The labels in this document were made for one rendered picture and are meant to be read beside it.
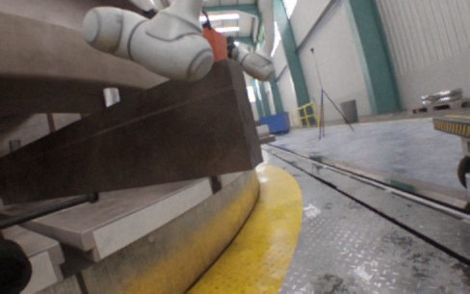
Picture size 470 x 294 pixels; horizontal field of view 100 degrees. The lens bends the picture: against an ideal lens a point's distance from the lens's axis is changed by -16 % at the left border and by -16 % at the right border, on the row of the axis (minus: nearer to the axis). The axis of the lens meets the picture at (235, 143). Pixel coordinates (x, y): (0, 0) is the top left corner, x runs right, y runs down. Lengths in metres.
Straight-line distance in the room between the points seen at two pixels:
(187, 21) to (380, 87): 9.42
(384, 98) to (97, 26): 9.56
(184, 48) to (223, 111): 0.36
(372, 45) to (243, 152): 9.41
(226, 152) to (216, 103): 0.17
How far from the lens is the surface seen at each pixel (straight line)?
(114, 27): 0.56
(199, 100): 0.82
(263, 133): 2.00
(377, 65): 9.87
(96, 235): 0.59
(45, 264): 0.56
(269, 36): 1.23
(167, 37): 0.49
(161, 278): 0.74
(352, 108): 8.02
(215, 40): 0.86
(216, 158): 0.81
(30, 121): 5.51
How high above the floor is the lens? 0.43
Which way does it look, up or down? 2 degrees down
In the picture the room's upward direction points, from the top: 13 degrees counter-clockwise
